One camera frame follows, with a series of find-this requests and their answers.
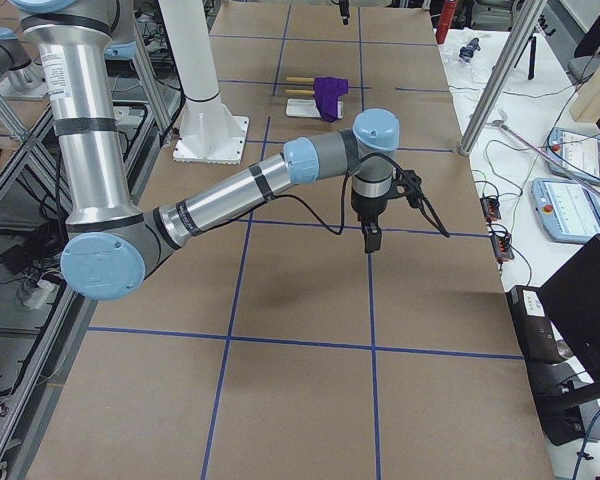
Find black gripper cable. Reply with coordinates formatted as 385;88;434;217
269;154;451;238

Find metal reacher grabber tool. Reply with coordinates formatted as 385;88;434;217
487;111;600;199

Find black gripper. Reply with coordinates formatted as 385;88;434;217
351;192;388;254

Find teach pendant tablet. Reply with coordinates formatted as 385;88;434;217
531;178;600;244
546;127;600;185

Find far orange connector block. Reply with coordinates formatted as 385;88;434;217
480;196;501;224

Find orange connector block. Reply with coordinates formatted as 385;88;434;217
480;196;501;224
490;231;515;264

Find aluminium frame post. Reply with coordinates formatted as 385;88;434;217
459;0;547;156

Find red cylinder bottle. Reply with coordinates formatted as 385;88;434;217
436;0;458;45

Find white towel rack with dowels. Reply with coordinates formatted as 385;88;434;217
285;76;343;120

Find purple towel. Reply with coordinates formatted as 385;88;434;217
314;77;349;122

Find folded blue umbrella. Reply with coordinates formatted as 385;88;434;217
459;37;481;63

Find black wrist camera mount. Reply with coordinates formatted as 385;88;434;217
389;170;423;209

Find far teach pendant tablet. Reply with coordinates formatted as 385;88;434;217
546;127;600;185

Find black monitor on stand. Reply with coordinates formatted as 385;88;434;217
506;234;600;445

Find white camera pillar with base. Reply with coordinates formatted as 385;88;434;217
159;0;249;164

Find near orange connector block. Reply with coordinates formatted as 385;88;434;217
490;231;515;264

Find near teach pendant tablet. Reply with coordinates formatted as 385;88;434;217
531;178;600;244

